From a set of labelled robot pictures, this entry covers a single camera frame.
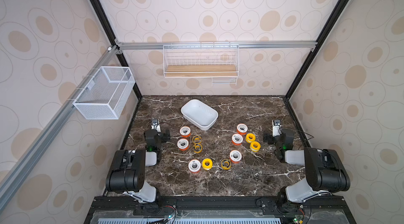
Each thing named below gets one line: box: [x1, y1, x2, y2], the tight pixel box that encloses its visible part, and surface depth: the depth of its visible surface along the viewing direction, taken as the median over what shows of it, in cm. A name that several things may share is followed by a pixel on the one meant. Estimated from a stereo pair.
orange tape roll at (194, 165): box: [188, 158, 202, 174], surface depth 87 cm
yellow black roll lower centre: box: [220, 158, 232, 170], surface depth 87 cm
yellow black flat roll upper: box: [192, 135, 202, 144], surface depth 97 cm
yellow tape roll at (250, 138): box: [245, 133, 257, 144], surface depth 98 cm
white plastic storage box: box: [180, 98, 219, 131], surface depth 111 cm
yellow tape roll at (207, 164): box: [202, 157, 214, 171], surface depth 87 cm
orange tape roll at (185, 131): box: [179, 126, 191, 138], surface depth 101 cm
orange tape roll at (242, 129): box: [236, 123, 248, 136], surface depth 102 cm
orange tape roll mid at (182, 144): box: [176, 138, 189, 151], surface depth 94 cm
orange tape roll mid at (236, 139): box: [231, 133, 244, 146], surface depth 96 cm
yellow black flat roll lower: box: [193, 143, 203, 154], surface depth 94 cm
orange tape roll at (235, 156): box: [229, 149, 242, 164], surface depth 89 cm
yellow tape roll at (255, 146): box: [249, 140, 261, 152], surface depth 94 cm
